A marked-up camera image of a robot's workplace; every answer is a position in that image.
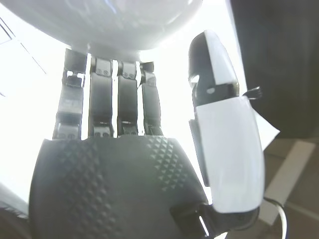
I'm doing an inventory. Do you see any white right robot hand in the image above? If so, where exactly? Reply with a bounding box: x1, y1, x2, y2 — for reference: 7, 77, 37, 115
28, 29, 266, 239

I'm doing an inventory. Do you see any thin white cable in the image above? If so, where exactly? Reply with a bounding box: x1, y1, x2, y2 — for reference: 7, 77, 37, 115
264, 196, 288, 239

